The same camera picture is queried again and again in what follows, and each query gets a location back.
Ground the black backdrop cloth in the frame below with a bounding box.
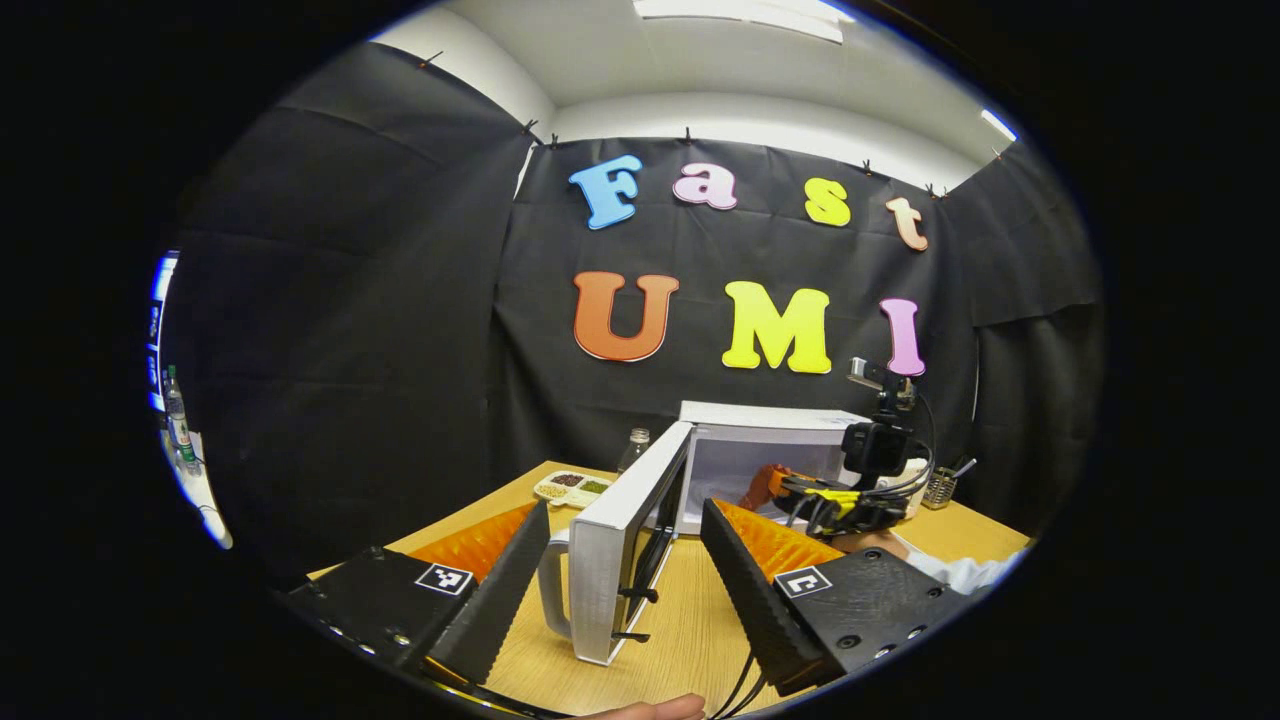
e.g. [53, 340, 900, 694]
[160, 40, 1106, 591]

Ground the black cable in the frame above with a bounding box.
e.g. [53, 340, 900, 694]
[895, 388, 938, 496]
[708, 650, 773, 720]

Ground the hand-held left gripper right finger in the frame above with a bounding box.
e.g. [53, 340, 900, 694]
[699, 497, 978, 697]

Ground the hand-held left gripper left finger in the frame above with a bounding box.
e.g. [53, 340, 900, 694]
[285, 498, 552, 689]

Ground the plastic drink bottle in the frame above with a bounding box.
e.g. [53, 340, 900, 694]
[163, 365, 198, 473]

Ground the white toaster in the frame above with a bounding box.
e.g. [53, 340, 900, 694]
[900, 458, 933, 516]

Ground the large ceiling light panel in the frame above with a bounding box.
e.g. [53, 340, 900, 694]
[633, 0, 846, 44]

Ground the wire mesh utensil holder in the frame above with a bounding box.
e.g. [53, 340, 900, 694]
[922, 458, 976, 511]

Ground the divided snack plate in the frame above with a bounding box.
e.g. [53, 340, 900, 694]
[533, 470, 613, 509]

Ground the white microwave oven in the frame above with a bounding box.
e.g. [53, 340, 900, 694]
[537, 400, 871, 666]

